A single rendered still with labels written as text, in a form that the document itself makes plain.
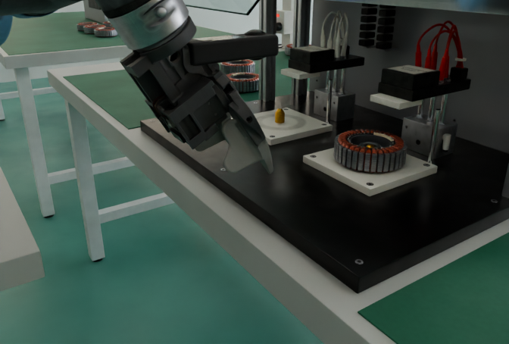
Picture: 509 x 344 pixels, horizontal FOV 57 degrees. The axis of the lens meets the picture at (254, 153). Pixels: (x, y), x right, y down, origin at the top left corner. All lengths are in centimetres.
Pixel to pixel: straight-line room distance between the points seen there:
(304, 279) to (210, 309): 113
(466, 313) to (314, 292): 15
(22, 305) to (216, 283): 66
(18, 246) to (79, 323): 106
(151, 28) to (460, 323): 41
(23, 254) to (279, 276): 31
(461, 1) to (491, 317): 43
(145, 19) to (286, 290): 33
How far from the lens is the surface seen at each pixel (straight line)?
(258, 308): 165
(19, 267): 65
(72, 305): 178
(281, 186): 69
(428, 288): 55
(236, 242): 63
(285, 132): 87
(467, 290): 57
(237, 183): 70
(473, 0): 74
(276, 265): 56
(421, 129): 85
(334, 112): 99
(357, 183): 69
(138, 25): 48
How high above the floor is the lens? 107
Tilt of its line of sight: 22 degrees down
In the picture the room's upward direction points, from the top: straight up
